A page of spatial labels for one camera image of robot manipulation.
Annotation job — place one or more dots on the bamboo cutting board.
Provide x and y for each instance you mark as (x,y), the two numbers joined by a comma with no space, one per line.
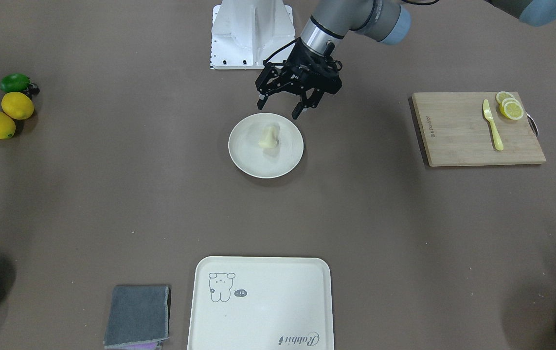
(455,133)

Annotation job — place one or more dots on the yellow lemon near pepper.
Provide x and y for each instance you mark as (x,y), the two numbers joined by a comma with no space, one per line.
(17,105)

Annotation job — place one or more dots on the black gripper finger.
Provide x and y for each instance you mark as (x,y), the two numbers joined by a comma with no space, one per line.
(263,98)
(306,102)

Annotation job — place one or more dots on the yellow plastic knife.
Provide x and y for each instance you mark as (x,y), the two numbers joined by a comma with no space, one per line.
(488,116)

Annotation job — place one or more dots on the grey folded cloth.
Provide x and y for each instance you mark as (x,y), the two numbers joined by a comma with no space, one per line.
(138,317)

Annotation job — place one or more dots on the lemon slice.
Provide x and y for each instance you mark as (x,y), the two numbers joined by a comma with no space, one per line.
(501,96)
(512,109)

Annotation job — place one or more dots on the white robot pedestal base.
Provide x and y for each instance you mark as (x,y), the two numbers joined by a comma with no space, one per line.
(246,32)

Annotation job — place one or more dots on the white steamed bun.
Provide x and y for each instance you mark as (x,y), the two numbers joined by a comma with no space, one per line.
(269,137)

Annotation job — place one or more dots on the white round plate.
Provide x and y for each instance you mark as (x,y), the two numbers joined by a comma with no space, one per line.
(265,163)

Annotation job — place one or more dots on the cream rabbit tray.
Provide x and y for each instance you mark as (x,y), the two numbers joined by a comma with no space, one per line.
(261,303)

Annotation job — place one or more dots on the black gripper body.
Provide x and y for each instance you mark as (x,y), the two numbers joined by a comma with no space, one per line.
(293,79)

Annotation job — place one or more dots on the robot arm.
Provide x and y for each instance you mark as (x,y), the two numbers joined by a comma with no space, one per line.
(387,22)

